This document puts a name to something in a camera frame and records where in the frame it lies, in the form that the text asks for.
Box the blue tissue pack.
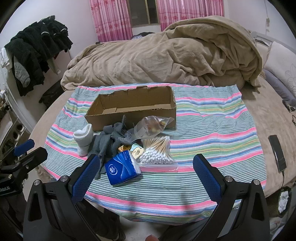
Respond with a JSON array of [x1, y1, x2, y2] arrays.
[[105, 150, 142, 186]]

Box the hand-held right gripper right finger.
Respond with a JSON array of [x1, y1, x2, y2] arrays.
[[193, 153, 271, 232]]

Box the brown cardboard box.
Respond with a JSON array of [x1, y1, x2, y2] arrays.
[[84, 85, 177, 134]]

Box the striped cloth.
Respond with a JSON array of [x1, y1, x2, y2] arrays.
[[43, 82, 265, 220]]

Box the beige blanket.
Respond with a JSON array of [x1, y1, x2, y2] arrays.
[[60, 16, 266, 91]]

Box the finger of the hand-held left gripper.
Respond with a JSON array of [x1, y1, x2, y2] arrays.
[[0, 138, 35, 161], [13, 147, 48, 173]]

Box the white sock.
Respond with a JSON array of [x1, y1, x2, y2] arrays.
[[73, 123, 94, 156]]

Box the black phone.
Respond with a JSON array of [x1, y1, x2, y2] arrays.
[[268, 135, 287, 173]]

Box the pile of black clothes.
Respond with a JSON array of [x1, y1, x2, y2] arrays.
[[5, 16, 73, 97]]

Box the bag of cotton swabs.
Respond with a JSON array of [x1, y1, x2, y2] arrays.
[[138, 136, 179, 173]]

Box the grey metal headboard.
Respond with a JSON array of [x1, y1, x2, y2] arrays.
[[251, 30, 296, 52]]

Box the clear bag of beads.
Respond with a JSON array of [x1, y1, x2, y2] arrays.
[[134, 116, 175, 142]]

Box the grey pillow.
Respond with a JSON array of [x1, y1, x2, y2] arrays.
[[264, 70, 296, 107]]

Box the white pillow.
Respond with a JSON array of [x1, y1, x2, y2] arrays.
[[264, 41, 296, 93]]

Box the small beige packet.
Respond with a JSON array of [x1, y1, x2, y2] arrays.
[[131, 145, 144, 163]]

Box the grey dotted glove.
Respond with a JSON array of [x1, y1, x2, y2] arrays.
[[89, 134, 121, 180], [103, 115, 139, 146]]

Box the grey hanging sock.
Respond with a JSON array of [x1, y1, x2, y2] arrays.
[[14, 62, 31, 88]]

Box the window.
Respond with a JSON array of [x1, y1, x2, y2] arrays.
[[127, 0, 160, 26]]

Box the bed with beige sheet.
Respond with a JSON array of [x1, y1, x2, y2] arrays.
[[28, 42, 296, 202]]

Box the white rack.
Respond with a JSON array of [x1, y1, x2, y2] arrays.
[[0, 46, 31, 149]]

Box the trash bin with paper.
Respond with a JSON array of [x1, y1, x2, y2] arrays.
[[275, 185, 293, 217]]

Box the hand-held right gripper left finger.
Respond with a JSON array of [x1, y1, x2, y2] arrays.
[[23, 154, 100, 232]]

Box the pink curtain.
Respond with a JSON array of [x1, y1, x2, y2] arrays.
[[89, 0, 134, 43], [156, 0, 225, 32]]

